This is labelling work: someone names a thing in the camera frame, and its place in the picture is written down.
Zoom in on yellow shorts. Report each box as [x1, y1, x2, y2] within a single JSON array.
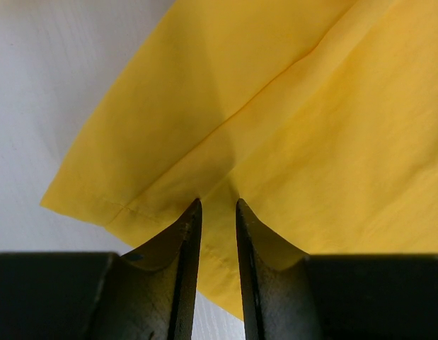
[[41, 1, 438, 317]]

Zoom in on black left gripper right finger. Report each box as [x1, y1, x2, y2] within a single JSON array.
[[236, 200, 438, 339]]

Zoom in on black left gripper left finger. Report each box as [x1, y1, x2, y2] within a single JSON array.
[[0, 200, 202, 339]]

